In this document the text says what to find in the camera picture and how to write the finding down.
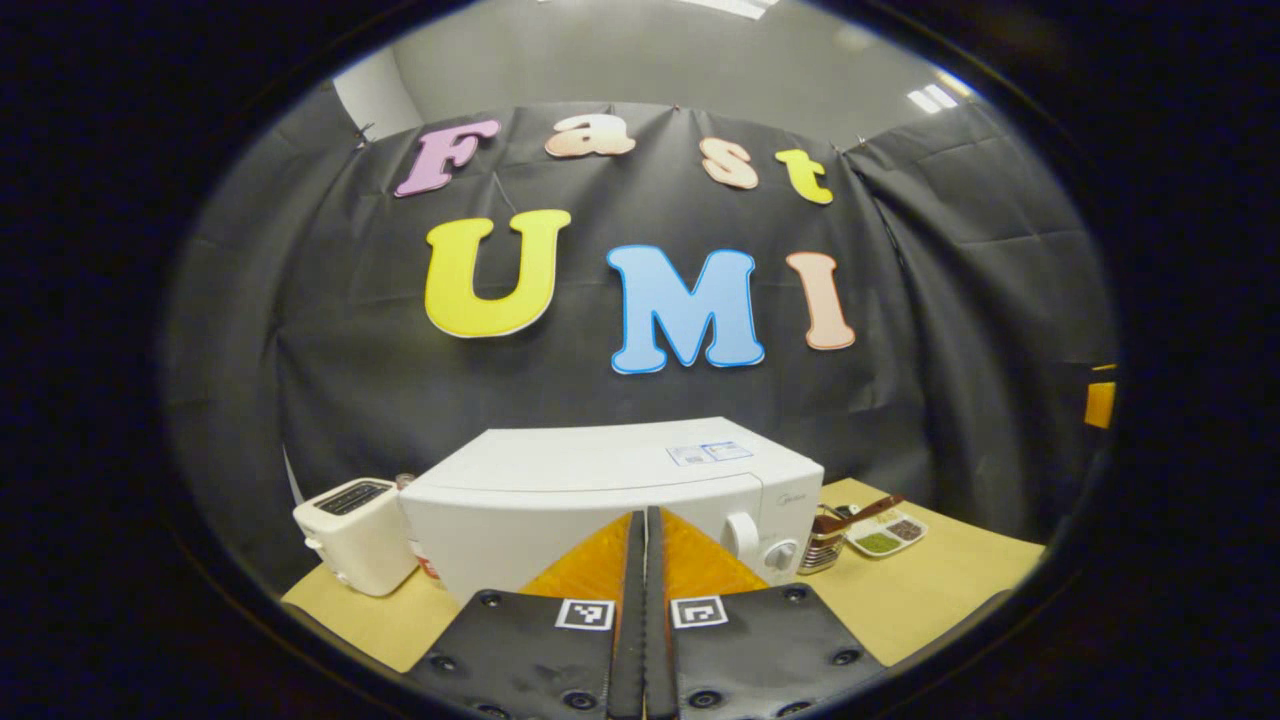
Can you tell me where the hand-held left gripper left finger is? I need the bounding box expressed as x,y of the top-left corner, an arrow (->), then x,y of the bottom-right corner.
405,508 -> 646,719

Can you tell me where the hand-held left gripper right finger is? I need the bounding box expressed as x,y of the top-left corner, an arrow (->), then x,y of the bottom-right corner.
645,505 -> 886,719

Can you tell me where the white microwave oven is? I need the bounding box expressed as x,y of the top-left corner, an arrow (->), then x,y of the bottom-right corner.
398,417 -> 826,609

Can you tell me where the red label water bottle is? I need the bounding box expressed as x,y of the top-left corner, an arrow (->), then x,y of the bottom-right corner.
397,473 -> 446,587

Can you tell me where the white divided bean dish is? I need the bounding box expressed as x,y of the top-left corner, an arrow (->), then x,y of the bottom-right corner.
845,510 -> 929,559

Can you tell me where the brown wooden spoon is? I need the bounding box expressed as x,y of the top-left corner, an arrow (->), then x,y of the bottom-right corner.
815,494 -> 907,532

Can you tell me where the white toaster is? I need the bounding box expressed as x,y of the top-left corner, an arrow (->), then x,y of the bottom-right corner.
292,478 -> 419,598

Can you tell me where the large ceiling light panel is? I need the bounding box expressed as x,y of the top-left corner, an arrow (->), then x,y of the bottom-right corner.
680,0 -> 782,21

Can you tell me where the metal wire basket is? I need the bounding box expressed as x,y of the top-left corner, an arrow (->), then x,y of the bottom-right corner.
800,510 -> 851,576

